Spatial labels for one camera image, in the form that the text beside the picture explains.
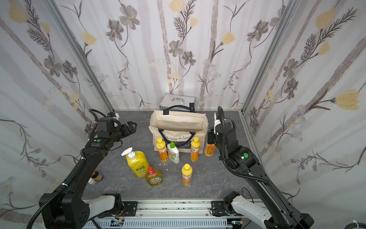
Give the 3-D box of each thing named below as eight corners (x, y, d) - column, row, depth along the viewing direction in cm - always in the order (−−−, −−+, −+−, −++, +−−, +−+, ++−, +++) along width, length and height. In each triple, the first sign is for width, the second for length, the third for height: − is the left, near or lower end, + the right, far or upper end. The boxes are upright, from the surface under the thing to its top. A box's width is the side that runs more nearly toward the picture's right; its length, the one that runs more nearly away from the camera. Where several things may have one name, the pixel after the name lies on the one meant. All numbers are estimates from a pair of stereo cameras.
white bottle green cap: (169, 158, 95) (165, 144, 80) (173, 154, 97) (171, 139, 82) (176, 165, 92) (174, 151, 77) (180, 160, 94) (179, 146, 79)
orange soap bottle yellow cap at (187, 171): (181, 183, 85) (180, 168, 67) (186, 178, 87) (186, 162, 68) (187, 189, 83) (187, 175, 64) (192, 183, 85) (193, 168, 66)
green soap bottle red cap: (148, 186, 84) (140, 175, 69) (149, 178, 87) (142, 166, 72) (162, 186, 84) (157, 175, 69) (163, 178, 87) (158, 166, 72)
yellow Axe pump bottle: (141, 181, 85) (125, 162, 64) (136, 174, 88) (120, 153, 66) (153, 173, 89) (142, 151, 67) (148, 165, 92) (137, 143, 70)
